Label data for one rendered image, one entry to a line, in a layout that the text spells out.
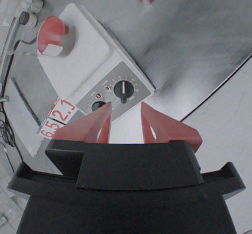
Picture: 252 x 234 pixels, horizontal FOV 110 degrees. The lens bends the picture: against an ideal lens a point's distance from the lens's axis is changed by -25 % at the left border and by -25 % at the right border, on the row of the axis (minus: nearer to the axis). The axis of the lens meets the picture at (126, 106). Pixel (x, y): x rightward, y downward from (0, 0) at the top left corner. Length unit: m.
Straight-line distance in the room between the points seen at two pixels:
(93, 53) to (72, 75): 0.05
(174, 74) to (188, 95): 0.05
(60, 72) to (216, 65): 0.27
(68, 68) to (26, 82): 0.32
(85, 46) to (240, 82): 0.26
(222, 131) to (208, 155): 0.06
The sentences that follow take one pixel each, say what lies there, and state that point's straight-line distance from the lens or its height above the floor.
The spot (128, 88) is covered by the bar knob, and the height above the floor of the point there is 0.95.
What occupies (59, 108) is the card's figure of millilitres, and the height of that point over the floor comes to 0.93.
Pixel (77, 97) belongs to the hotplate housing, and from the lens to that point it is 0.22.
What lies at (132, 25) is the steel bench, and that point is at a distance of 0.26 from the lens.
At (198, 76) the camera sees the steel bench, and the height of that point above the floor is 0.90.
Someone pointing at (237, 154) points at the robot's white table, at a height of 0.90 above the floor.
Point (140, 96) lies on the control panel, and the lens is 0.20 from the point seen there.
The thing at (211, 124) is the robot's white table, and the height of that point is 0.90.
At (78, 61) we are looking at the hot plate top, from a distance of 0.19.
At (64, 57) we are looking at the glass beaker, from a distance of 0.19.
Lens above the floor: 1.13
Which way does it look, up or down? 68 degrees down
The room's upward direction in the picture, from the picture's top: 122 degrees counter-clockwise
